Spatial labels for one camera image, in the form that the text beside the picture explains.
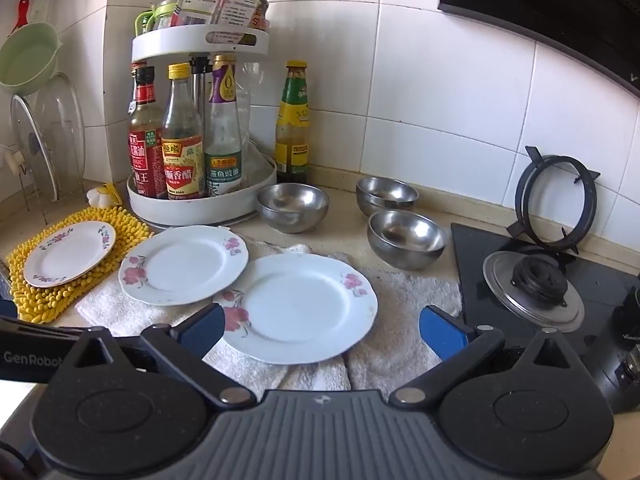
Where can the white towel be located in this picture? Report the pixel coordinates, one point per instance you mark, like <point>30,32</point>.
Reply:
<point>400,310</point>

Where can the clear bottle purple green label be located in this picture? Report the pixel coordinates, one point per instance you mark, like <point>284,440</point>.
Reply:
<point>223,170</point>

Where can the black burner cap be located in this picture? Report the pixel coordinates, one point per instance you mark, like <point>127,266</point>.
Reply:
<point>540,282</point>

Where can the white yellow flower-shaped scrubber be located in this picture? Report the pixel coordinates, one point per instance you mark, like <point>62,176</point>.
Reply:
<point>102,196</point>

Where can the clear vinegar bottle yellow cap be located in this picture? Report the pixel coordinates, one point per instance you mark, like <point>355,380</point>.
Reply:
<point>182,170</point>

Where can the stainless steel bowl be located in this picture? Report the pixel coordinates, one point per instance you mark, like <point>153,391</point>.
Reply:
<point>406,242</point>
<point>387,195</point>
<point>292,210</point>

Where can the red-label soy sauce bottle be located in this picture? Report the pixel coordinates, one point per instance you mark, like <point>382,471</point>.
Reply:
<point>147,160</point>

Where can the scalloped pink-flower white plate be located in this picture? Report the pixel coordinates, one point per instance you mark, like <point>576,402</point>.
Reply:
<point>180,265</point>

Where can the small floral white plate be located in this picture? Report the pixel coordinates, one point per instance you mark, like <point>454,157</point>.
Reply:
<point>70,252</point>

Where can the red-label glass jar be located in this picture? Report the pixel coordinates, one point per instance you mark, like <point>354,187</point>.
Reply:
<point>261,12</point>

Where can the black stove knob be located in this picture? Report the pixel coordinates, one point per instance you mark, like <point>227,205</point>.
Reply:
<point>625,360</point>

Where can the green-lid jar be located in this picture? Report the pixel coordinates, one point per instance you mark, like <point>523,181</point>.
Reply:
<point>155,17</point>

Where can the green plastic basin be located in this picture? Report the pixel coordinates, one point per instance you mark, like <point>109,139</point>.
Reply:
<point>27,57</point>

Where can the white two-tier rotating rack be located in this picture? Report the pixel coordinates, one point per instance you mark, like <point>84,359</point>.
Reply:
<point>165,42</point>

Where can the black glass gas stove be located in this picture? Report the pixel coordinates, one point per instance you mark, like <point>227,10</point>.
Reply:
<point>475,270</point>

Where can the large pink-flower white plate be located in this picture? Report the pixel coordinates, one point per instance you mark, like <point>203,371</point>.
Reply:
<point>300,305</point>

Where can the yellow chenille mat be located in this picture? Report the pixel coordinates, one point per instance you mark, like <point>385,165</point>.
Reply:
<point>50,305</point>

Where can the glass pot lid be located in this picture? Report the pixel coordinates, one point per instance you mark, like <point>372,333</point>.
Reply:
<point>30,145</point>
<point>67,125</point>

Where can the green-label sauce bottle yellow cap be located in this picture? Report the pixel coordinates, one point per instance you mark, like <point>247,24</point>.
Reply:
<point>292,110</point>

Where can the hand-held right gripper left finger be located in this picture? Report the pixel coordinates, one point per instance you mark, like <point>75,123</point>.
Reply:
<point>202,332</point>

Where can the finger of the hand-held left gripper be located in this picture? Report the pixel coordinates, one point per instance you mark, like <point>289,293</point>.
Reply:
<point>40,325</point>
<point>7,310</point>

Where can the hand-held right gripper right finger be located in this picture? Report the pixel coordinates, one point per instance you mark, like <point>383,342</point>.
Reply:
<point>437,330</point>

